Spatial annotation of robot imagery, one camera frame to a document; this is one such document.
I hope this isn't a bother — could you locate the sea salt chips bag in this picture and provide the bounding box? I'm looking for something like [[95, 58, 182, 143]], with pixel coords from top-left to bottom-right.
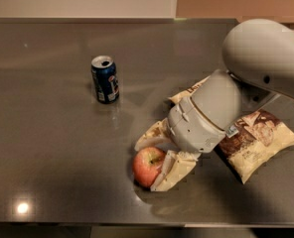
[[170, 75, 294, 182]]

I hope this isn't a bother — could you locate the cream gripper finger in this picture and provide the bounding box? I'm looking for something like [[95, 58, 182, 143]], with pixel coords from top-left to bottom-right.
[[150, 150, 201, 192], [134, 118, 179, 152]]

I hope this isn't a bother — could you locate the blue soda can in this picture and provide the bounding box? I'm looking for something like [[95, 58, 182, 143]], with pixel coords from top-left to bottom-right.
[[91, 56, 119, 104]]

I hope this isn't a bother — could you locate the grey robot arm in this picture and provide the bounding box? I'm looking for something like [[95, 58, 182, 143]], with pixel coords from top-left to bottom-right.
[[132, 19, 294, 191]]

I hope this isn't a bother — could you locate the red apple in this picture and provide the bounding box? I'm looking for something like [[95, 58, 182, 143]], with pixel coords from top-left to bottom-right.
[[132, 147, 166, 187]]

